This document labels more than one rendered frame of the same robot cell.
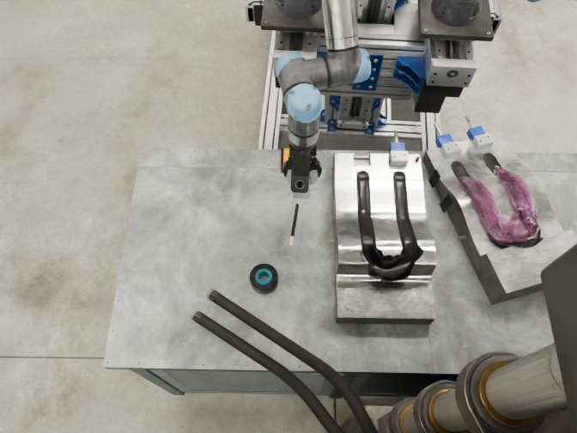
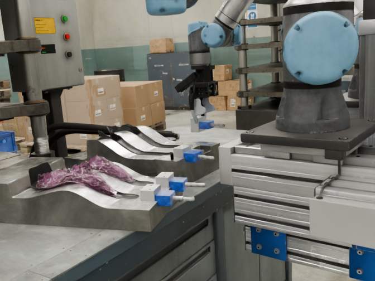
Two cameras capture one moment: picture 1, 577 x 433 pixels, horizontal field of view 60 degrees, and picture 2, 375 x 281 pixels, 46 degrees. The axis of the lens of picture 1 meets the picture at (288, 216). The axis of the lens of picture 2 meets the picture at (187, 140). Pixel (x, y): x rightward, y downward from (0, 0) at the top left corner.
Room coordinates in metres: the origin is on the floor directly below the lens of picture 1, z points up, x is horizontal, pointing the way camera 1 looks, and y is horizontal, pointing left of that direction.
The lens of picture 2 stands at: (1.55, -1.44, 1.22)
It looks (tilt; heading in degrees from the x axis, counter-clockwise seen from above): 12 degrees down; 123
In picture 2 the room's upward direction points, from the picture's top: 4 degrees counter-clockwise
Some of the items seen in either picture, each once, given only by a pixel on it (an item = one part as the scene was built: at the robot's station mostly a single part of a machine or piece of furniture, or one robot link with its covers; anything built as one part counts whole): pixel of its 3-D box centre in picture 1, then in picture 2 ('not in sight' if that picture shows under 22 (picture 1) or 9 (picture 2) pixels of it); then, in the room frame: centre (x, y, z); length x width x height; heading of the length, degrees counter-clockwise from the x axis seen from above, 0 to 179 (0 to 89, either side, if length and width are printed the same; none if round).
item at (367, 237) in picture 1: (387, 219); (140, 139); (0.61, -0.28, 0.92); 0.35 x 0.16 x 0.09; 178
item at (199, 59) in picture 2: (302, 131); (200, 59); (0.73, -0.04, 1.17); 0.08 x 0.08 x 0.05
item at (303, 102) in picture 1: (304, 109); (199, 37); (0.73, -0.04, 1.25); 0.09 x 0.08 x 0.11; 13
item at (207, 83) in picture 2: (302, 147); (202, 81); (0.73, -0.04, 1.09); 0.09 x 0.08 x 0.12; 178
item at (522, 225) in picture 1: (502, 201); (82, 173); (0.67, -0.62, 0.90); 0.26 x 0.18 x 0.08; 15
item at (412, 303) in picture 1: (380, 231); (140, 151); (0.59, -0.26, 0.87); 0.50 x 0.26 x 0.14; 178
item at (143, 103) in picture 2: not in sight; (116, 108); (-2.82, 3.49, 0.37); 1.20 x 0.82 x 0.74; 7
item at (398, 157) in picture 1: (397, 147); (195, 156); (0.86, -0.33, 0.89); 0.13 x 0.05 x 0.05; 178
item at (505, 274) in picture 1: (500, 208); (81, 188); (0.67, -0.62, 0.86); 0.50 x 0.26 x 0.11; 15
